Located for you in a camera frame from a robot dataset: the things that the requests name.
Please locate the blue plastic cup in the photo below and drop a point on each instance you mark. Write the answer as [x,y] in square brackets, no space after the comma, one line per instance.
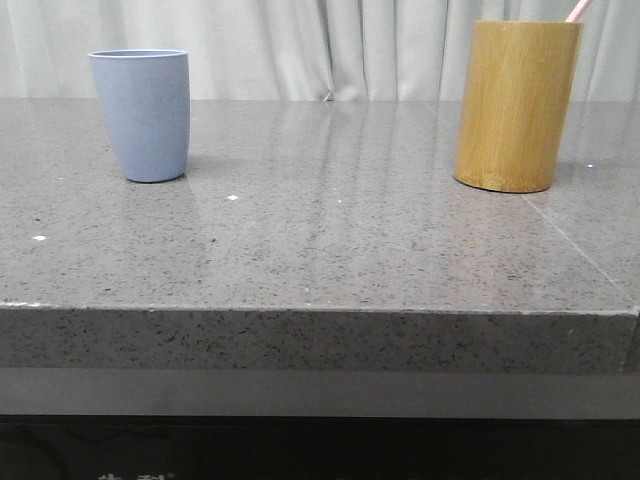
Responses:
[145,99]

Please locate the pink chopstick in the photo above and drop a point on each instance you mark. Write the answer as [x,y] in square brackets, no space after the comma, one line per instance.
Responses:
[578,11]

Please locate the white curtain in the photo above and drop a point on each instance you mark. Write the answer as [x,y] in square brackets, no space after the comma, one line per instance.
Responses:
[259,50]

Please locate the bamboo wooden cylinder holder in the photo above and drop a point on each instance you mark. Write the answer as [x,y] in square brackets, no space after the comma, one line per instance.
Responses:
[516,96]

